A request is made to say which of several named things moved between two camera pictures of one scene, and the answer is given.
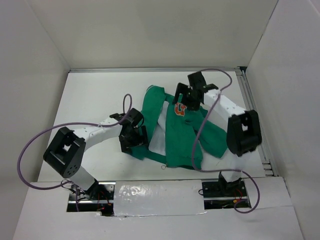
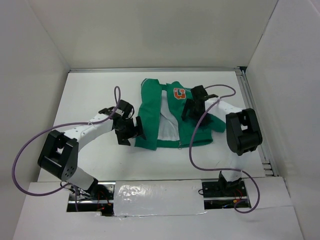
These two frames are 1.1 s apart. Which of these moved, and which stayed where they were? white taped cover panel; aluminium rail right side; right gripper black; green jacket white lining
Moved: right gripper black; green jacket white lining
Stayed: white taped cover panel; aluminium rail right side
